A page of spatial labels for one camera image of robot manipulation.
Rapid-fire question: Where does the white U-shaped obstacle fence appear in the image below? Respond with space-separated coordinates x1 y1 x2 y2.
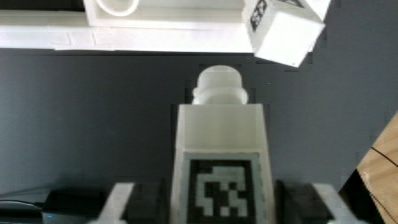
0 10 252 53

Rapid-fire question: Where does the white square table top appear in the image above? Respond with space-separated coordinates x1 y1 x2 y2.
83 0 332 32

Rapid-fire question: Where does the white table leg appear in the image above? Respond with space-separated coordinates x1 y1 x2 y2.
241 0 325 67
170 65 277 224

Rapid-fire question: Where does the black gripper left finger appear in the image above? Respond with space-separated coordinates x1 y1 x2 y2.
87 182 167 224

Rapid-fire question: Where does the black device with cable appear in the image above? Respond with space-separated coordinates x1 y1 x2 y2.
0 188 106 224

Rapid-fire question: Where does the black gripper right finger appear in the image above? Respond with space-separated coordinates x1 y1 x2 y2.
275 181 367 224

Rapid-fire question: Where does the wooden board edge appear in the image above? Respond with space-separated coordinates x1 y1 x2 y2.
357 112 398 224

